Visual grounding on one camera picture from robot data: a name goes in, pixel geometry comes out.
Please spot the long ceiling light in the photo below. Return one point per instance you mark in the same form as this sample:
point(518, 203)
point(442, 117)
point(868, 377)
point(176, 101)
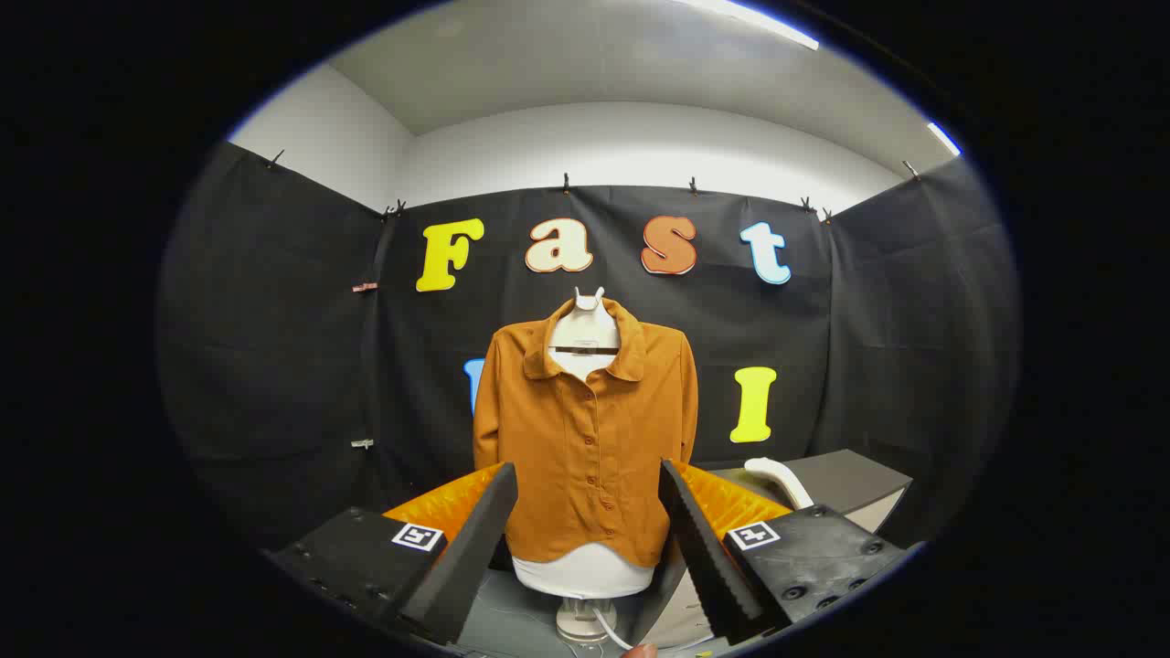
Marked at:
point(777, 27)

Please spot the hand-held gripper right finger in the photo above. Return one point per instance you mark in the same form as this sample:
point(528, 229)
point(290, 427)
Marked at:
point(708, 557)

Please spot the row of black backdrop clips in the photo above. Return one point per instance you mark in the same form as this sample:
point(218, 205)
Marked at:
point(566, 183)

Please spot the small ceiling light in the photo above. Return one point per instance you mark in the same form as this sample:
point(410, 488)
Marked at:
point(944, 139)

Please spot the white garment steamer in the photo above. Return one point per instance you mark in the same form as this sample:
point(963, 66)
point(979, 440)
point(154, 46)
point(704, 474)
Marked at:
point(777, 475)

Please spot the black backdrop cloth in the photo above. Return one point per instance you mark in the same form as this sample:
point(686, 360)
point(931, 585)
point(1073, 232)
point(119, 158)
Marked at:
point(274, 366)

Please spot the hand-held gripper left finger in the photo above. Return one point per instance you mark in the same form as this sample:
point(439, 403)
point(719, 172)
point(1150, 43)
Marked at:
point(475, 548)

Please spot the grey cabinet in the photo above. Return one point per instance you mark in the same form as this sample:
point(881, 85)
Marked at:
point(850, 480)

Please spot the white mannequin torso stand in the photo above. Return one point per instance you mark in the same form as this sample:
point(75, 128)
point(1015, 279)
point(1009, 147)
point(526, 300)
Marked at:
point(585, 571)

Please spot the orange-brown button shirt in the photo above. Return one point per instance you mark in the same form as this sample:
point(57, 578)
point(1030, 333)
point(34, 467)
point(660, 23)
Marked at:
point(585, 439)

